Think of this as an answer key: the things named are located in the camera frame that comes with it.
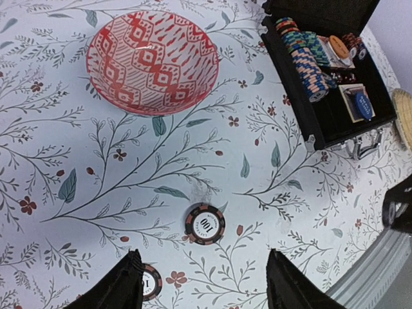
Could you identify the front aluminium rail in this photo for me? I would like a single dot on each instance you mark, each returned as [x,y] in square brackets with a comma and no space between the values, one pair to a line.
[366,282]

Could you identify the blue small blind button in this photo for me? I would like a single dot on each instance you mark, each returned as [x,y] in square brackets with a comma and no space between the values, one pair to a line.
[363,107]

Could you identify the blue white chip row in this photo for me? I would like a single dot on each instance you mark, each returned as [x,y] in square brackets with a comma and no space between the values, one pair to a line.
[315,81]

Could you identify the black poker case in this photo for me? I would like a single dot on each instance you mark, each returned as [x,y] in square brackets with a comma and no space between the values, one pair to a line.
[327,122]

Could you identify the red card deck box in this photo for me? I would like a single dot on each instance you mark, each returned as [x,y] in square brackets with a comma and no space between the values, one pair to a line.
[334,60]

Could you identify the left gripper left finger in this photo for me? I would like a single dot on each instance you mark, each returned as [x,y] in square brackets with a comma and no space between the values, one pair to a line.
[121,287]

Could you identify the blue card deck box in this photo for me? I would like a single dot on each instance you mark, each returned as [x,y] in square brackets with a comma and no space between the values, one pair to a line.
[348,92]

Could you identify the red dice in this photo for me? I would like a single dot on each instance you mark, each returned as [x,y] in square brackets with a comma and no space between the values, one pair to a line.
[344,77]

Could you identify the green chip row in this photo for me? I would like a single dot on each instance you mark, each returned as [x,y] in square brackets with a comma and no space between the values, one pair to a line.
[316,48]

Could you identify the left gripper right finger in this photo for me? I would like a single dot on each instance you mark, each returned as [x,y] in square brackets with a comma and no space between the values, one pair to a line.
[288,287]

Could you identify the poker chip low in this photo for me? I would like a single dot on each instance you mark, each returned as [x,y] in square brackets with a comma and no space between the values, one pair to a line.
[204,224]

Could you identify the poker chip far left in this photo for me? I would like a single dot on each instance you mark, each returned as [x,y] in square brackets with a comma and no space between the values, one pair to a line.
[152,282]

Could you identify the orange chip stack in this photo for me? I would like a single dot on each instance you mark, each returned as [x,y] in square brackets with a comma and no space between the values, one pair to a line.
[356,47]

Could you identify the orange big blind button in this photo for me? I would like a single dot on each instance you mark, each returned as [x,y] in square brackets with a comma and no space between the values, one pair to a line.
[338,47]

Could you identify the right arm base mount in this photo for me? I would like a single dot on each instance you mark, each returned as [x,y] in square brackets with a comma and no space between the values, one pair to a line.
[396,207]

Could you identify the woven bamboo tray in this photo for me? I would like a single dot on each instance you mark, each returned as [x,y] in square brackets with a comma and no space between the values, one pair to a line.
[402,102]

